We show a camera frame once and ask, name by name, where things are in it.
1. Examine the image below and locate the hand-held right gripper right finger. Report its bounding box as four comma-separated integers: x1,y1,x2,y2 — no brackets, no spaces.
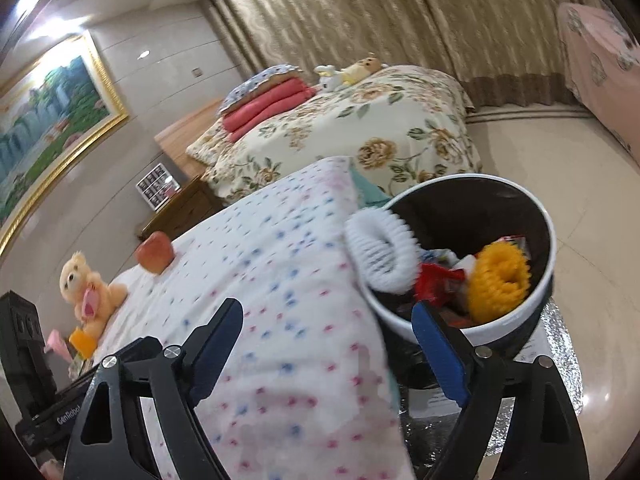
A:
411,300,591,480

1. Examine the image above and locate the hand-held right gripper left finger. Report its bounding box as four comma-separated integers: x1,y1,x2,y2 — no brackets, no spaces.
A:
62,297,245,480

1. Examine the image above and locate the red orange snack bag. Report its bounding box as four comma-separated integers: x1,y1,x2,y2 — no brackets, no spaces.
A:
414,262,468,308

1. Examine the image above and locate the white foam fruit net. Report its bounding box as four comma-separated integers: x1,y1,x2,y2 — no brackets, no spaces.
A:
345,207,422,293

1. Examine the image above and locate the white black trash bin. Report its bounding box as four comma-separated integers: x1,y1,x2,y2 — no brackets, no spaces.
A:
357,174,557,361

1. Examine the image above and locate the flower-print white tablecloth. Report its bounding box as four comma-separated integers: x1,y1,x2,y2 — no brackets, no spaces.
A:
92,156,416,480

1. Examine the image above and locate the yellow teddy bear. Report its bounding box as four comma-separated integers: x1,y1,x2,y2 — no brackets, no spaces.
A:
59,251,130,338

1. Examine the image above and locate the red apple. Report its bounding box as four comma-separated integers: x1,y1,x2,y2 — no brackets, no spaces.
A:
136,231,175,276

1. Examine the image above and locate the silver foil mat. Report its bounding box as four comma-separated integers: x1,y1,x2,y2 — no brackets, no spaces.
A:
400,295,586,461

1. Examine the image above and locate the wooden nightstand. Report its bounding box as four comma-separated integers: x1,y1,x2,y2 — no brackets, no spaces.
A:
135,175,226,241

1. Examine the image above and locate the teal cloth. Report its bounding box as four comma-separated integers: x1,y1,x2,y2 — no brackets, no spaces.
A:
347,165,396,211

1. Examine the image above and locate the floral pillow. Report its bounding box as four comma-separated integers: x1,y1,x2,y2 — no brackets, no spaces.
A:
186,119,238,166

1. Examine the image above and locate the wooden headboard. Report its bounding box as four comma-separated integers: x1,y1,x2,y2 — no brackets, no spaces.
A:
154,100,226,181

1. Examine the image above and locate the framed landscape painting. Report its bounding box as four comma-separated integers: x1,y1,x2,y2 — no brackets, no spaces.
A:
0,30,130,256

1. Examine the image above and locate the bed with floral sheet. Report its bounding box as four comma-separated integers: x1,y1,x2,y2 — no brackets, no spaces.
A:
185,65,483,206

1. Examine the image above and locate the folded red quilt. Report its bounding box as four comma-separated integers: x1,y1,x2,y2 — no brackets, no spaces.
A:
222,77,317,142

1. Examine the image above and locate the blue dotted cushion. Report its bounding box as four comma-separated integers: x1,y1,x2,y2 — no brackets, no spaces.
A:
217,64,301,113

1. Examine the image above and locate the yellow plush toy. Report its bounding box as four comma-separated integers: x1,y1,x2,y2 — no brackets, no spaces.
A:
340,54,390,86

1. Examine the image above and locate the pink heart-print covered furniture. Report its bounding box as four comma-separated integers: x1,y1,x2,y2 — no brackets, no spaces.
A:
556,2,640,166

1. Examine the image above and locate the beige patterned curtain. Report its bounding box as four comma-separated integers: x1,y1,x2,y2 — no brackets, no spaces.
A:
200,0,601,111

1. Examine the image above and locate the black white photo frame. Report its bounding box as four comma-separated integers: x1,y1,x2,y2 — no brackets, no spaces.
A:
136,164,173,211

